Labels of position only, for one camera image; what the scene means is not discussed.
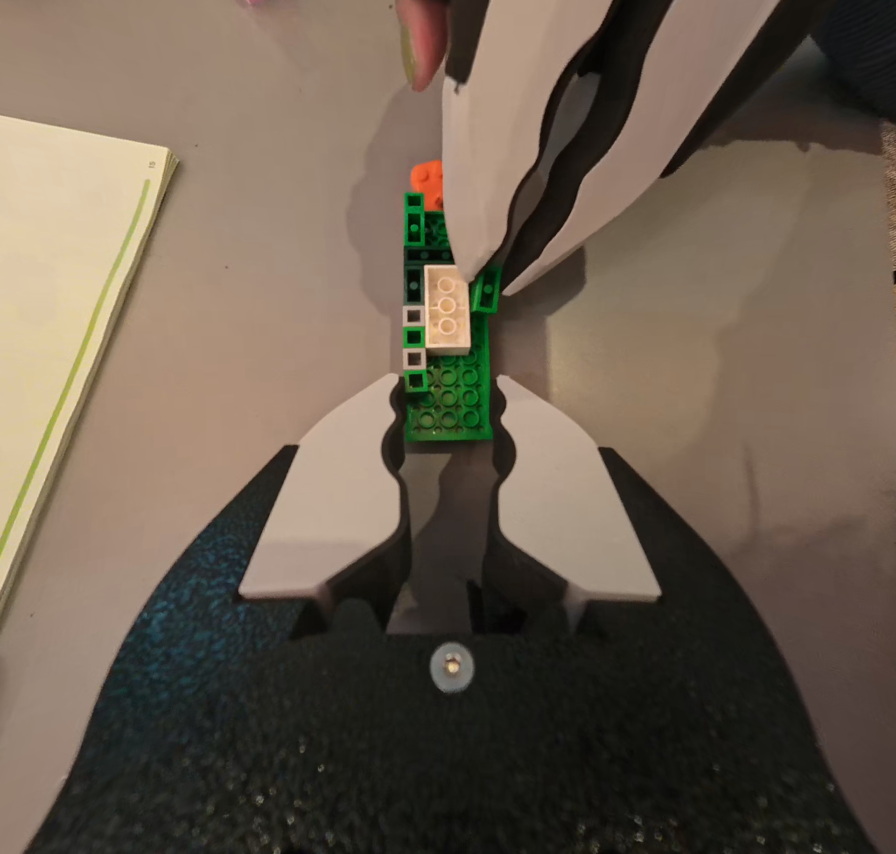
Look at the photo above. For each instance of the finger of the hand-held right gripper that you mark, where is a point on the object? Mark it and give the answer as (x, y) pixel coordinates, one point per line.
(511, 84)
(672, 98)

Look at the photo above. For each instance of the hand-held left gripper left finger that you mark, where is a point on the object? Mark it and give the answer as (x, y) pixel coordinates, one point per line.
(329, 490)

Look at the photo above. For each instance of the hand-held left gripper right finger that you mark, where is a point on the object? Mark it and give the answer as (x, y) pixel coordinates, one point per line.
(560, 497)

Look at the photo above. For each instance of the green brick assembly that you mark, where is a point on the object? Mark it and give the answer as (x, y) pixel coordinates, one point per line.
(455, 406)

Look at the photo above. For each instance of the green hollow brick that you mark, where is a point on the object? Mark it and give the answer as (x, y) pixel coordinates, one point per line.
(486, 292)

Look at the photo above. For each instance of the grey desk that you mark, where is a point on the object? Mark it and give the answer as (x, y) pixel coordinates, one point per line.
(280, 203)

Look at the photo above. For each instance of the person's right hand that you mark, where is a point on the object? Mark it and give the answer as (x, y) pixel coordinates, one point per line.
(423, 35)

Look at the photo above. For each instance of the dark blue cloth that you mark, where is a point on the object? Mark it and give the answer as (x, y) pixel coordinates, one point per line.
(864, 42)

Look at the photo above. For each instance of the orange brick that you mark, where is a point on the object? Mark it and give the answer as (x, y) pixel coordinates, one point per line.
(427, 178)

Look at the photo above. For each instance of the pale green instruction booklet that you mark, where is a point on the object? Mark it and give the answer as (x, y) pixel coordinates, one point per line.
(63, 294)

